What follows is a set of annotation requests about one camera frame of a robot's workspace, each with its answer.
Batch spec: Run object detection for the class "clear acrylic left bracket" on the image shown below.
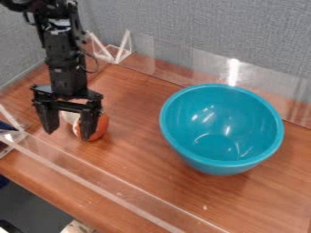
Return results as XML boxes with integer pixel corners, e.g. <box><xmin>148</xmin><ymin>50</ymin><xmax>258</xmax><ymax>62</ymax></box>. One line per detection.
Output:
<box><xmin>0</xmin><ymin>104</ymin><xmax>25</xmax><ymax>159</ymax></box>

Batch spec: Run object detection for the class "clear acrylic corner bracket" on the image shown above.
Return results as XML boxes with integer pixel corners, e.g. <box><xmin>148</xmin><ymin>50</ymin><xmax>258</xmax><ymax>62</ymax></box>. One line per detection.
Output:
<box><xmin>87</xmin><ymin>30</ymin><xmax>132</xmax><ymax>64</ymax></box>

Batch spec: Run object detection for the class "red toy mushroom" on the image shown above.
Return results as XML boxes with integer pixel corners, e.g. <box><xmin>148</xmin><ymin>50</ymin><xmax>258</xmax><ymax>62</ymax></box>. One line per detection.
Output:
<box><xmin>61</xmin><ymin>111</ymin><xmax>110</xmax><ymax>142</ymax></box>

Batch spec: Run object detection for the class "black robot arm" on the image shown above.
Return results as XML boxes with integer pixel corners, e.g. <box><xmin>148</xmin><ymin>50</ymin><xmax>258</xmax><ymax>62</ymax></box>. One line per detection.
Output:
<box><xmin>0</xmin><ymin>0</ymin><xmax>103</xmax><ymax>140</ymax></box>

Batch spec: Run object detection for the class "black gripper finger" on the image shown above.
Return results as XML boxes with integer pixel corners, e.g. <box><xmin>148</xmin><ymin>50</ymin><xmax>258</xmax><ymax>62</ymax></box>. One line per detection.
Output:
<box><xmin>33</xmin><ymin>102</ymin><xmax>60</xmax><ymax>134</ymax></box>
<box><xmin>80</xmin><ymin>109</ymin><xmax>100</xmax><ymax>141</ymax></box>

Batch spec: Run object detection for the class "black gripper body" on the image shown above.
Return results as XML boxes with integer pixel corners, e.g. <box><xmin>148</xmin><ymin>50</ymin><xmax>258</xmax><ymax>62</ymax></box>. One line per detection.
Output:
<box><xmin>31</xmin><ymin>68</ymin><xmax>103</xmax><ymax>116</ymax></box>

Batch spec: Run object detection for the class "clear acrylic front barrier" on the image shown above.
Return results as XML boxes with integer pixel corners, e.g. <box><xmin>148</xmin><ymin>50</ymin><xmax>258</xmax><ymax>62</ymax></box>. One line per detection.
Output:
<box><xmin>0</xmin><ymin>132</ymin><xmax>228</xmax><ymax>233</ymax></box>

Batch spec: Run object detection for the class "clear acrylic back barrier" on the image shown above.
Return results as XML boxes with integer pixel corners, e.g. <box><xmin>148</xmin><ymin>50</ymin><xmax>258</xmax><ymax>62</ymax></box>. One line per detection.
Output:
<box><xmin>120</xmin><ymin>34</ymin><xmax>311</xmax><ymax>128</ymax></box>

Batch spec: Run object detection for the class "black cable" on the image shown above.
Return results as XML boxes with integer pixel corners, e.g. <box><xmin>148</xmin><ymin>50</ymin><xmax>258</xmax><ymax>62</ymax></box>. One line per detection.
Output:
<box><xmin>76</xmin><ymin>48</ymin><xmax>100</xmax><ymax>75</ymax></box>

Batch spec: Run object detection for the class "clear acrylic barrier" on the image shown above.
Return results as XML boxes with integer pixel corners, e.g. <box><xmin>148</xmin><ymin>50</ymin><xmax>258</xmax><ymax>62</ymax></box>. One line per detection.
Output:
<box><xmin>120</xmin><ymin>34</ymin><xmax>311</xmax><ymax>128</ymax></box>
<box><xmin>0</xmin><ymin>132</ymin><xmax>228</xmax><ymax>233</ymax></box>

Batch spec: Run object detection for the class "blue plastic bowl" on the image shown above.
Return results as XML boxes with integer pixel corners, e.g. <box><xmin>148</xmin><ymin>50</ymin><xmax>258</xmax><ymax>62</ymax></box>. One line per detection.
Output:
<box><xmin>159</xmin><ymin>84</ymin><xmax>284</xmax><ymax>176</ymax></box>

